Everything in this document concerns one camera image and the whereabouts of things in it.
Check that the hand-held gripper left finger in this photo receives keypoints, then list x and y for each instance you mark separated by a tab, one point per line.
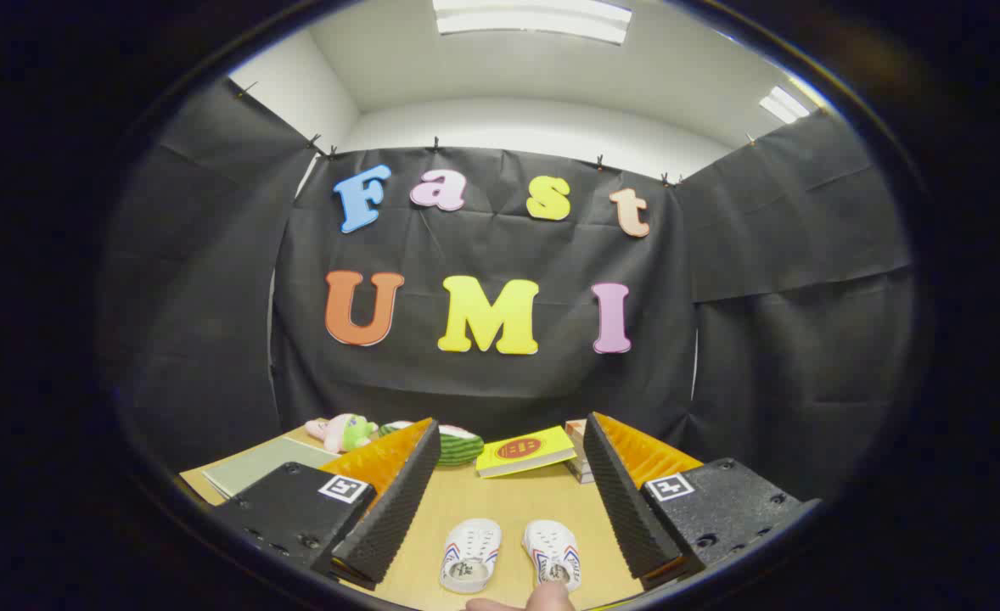
381	526

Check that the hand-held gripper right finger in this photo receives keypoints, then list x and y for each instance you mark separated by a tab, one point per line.
632	518

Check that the white striped canvas shoe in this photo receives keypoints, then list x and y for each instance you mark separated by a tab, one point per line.
553	552
470	556

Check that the beige fabric storage box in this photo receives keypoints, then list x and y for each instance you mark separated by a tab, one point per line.
262	467

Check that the grey blue book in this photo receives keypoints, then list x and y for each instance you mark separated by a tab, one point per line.
583	475

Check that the white book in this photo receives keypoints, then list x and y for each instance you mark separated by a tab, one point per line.
581	454

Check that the pink and green plush toy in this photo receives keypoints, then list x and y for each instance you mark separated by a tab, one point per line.
343	433

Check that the watermelon slice plush toy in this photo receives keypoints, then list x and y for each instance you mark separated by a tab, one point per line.
462	445

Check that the yellow book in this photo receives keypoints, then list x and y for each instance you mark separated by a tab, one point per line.
521	450

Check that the ceiling light panel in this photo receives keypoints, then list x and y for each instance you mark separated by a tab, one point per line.
534	19
784	104

